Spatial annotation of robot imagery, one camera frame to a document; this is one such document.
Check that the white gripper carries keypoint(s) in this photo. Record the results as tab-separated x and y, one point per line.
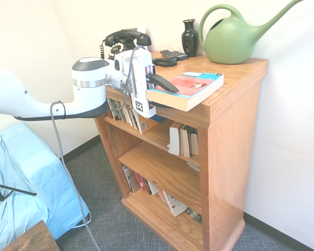
142	86

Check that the red and teal book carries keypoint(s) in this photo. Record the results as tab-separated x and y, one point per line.
196	89

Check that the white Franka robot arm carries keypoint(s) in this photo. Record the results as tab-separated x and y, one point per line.
89	91

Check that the blue book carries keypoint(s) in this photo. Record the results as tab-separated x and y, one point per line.
159	119

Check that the black rotary telephone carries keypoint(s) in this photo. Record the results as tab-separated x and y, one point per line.
120	39
165	62

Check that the orange book with barcode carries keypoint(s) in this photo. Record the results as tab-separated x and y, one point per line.
146	125

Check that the tan paperback books row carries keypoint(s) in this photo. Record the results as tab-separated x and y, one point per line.
132	119

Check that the black remote control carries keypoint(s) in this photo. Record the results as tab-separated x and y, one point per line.
181	55
168	54

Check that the dark spine books row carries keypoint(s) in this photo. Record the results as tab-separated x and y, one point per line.
116	109

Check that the thick white paperback book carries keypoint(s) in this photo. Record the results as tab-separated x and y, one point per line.
174	139

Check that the tan page edge book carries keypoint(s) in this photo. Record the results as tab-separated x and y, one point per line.
185	142

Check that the dark green spine book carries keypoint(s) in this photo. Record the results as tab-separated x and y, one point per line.
194	141

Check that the black glossy vase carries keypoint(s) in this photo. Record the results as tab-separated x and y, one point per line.
190	39

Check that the flat lying magazine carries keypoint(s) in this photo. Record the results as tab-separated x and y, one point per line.
194	167

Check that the green plastic watering can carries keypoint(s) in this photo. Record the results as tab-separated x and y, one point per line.
225	41

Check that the wooden oak bookshelf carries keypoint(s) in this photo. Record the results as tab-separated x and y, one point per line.
233	146

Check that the large grey cover book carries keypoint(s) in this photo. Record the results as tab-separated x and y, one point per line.
132	180

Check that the dark red spine book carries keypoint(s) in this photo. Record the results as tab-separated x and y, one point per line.
146	187

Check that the plain white book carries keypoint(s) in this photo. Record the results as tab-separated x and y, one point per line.
152	188

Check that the thin orange spine paperback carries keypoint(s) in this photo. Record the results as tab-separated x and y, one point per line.
161	195

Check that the white book with red print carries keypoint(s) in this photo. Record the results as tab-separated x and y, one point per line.
175	205

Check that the dark cover flat book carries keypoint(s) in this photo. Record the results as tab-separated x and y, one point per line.
193	215

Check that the light blue covered couch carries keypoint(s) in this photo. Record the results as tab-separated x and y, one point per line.
21	162

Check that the black tripod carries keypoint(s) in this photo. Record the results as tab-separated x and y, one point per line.
15	190

